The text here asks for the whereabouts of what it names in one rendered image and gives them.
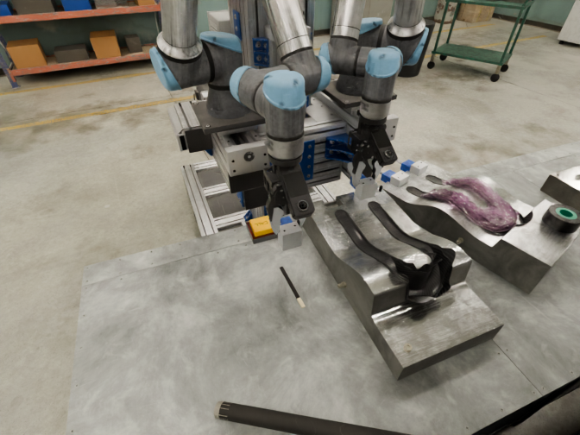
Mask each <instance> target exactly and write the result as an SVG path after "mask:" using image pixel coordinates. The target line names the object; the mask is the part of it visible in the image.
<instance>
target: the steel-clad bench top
mask: <svg viewBox="0 0 580 435"><path fill-rule="evenodd" d="M577 166H580V141H578V142H572V143H568V144H565V145H561V146H557V147H554V148H548V149H544V150H540V151H537V152H533V153H530V154H524V155H521V156H517V157H514V158H510V159H506V160H503V161H497V162H493V163H489V164H486V165H482V166H479V167H473V168H469V169H465V170H462V171H459V172H455V173H454V174H477V175H482V176H485V177H487V178H489V179H491V180H493V181H494V182H495V183H497V184H498V185H500V186H501V187H502V188H504V189H505V190H506V191H507V192H509V193H510V194H512V195H513V196H514V197H516V198H517V199H518V200H520V201H522V202H524V203H526V204H528V205H530V206H532V207H534V208H535V207H536V206H537V205H538V204H540V203H541V202H542V201H543V200H544V199H546V200H548V201H550V202H552V203H553V204H561V203H559V202H558V201H557V200H556V199H553V198H552V197H550V196H549V195H547V194H545V193H544V192H542V191H540V189H541V187H542V186H543V185H544V183H545V181H546V179H547V178H548V176H549V175H550V173H556V172H558V171H562V170H565V169H568V168H572V167H577ZM561 205H562V204H561ZM301 229H302V244H301V246H300V247H297V248H294V249H289V250H285V251H283V250H282V248H281V246H280V244H279V242H278V238H275V239H271V240H268V241H265V242H261V243H256V244H253V242H252V240H251V237H250V235H249V232H248V230H247V227H246V225H244V226H241V227H237V228H234V229H230V230H224V231H221V232H218V233H214V234H210V235H207V236H201V237H197V238H193V239H190V240H186V241H183V242H179V243H173V244H169V245H166V246H163V247H159V248H156V249H150V250H146V251H143V252H139V253H135V254H132V255H126V256H122V257H118V258H115V259H111V260H108V261H104V262H99V263H95V264H92V265H88V266H84V273H83V280H82V288H81V296H80V305H79V320H78V328H77V336H76V344H75V352H74V360H73V368H72V384H71V392H70V400H69V407H68V415H67V424H66V435H297V434H292V433H288V432H280V431H276V430H271V429H267V428H262V427H257V426H249V425H245V424H240V423H236V422H231V421H227V420H222V419H215V417H214V408H215V406H216V404H217V403H218V402H219V401H226V402H231V403H236V404H241V405H246V406H251V407H260V408H265V409H270V410H275V411H280V412H285V413H294V414H299V415H304V416H309V417H314V418H319V419H328V420H333V421H338V422H344V423H348V424H353V425H359V426H367V427H373V428H377V429H382V430H387V431H392V432H401V433H406V434H412V435H472V434H474V433H475V432H478V431H480V430H481V429H483V428H485V427H487V426H489V425H491V424H493V423H495V422H496V421H498V420H499V419H502V418H504V417H506V416H508V415H509V414H511V413H513V412H515V411H517V410H519V409H521V408H522V407H524V406H526V405H528V404H530V403H532V402H534V401H536V400H537V399H539V398H541V397H543V396H545V395H547V394H549V393H550V392H552V391H554V390H556V389H558V388H560V387H562V386H563V385H565V384H567V383H569V382H571V381H573V380H575V379H577V378H578V377H580V235H579V236H578V237H577V239H576V240H575V241H574V243H573V244H572V245H571V246H570V247H569V248H568V249H567V250H566V251H565V253H564V254H563V255H562V256H561V257H560V259H559V260H558V261H557V262H556V263H555V265H554V266H553V267H552V268H551V269H550V271H549V272H548V273H547V274H546V275H545V277H544V278H543V279H542V280H541V281H540V282H539V284H538V285H537V286H536V287H535V288H534V289H533V290H532V291H531V292H530V294H527V293H525V292H524V291H522V290H520V289H519V288H518V287H516V286H514V285H513V284H511V283H510V282H508V281H506V280H504V279H503V278H501V277H500V276H499V275H497V274H495V273H494V272H492V271H490V270H489V269H487V268H485V267H484V266H483V265H481V264H480V263H478V262H476V261H474V260H473V259H471V258H470V259H471V260H472V263H471V266H470V270H469V272H468V274H467V276H466V279H465V281H466V283H467V285H468V287H469V288H470V289H471V290H472V291H473V292H474V293H475V294H476V296H477V297H478V298H479V299H480V300H481V301H482V302H483V303H484V304H485V305H486V306H487V307H488V308H489V309H490V310H491V311H492V312H493V313H494V314H495V315H496V316H497V317H498V318H499V319H500V320H501V321H502V323H503V324H504V326H502V328H501V329H500V330H499V332H498V333H497V334H496V335H495V337H494V338H492V339H490V340H489V341H486V342H484V343H482V344H478V345H477V346H475V347H473V348H470V349H468V350H466V351H463V352H461V353H459V354H457V355H455V356H452V357H450V358H447V359H445V360H443V361H442V362H438V363H436V364H434V365H432V366H430V367H428V368H426V369H422V370H421V371H419V372H416V373H414V374H412V375H409V376H407V377H405V378H402V379H400V380H398V381H396V379H395V377H394V375H393V373H392V372H391V370H390V369H389V367H388V365H387V364H386V362H385V361H384V359H383V357H382V356H381V354H380V352H379V350H378V349H377V348H376V346H375V344H374V342H373V341H372V339H371V337H370V336H369V334H368V333H367V331H366V330H365V328H364V326H363V324H362V322H361V321H360V319H359V318H358V317H357V315H356V313H355V311H354V310H353V308H352V306H351V305H350V303H349V301H348V300H347V299H346V297H345V295H344V293H343V291H342V290H341V288H340V289H339V288H338V287H337V282H336V280H335V279H334V277H333V275H332V274H331V271H330V270H329V269H328V268H327V266H326V264H325V262H324V260H323V259H322V257H321V255H320V254H319V252H318V251H317V249H316V248H315V246H314V244H313V243H312V240H311V239H310V237H309V236H308V235H307V233H306V231H305V229H304V228H303V225H302V226H301ZM280 267H283V268H284V269H285V271H286V273H287V275H288V277H289V279H290V280H291V282H292V283H293V285H294V287H295V289H296V291H297V293H298V294H299V296H300V298H301V299H302V301H303V303H304V305H305V306H306V307H303V308H301V306H300V304H299V302H298V301H297V299H296V297H295V295H294V294H293V291H292V289H291V287H290V286H289V285H288V283H287V280H286V278H285V277H284V275H283V273H282V272H281V270H280Z"/></svg>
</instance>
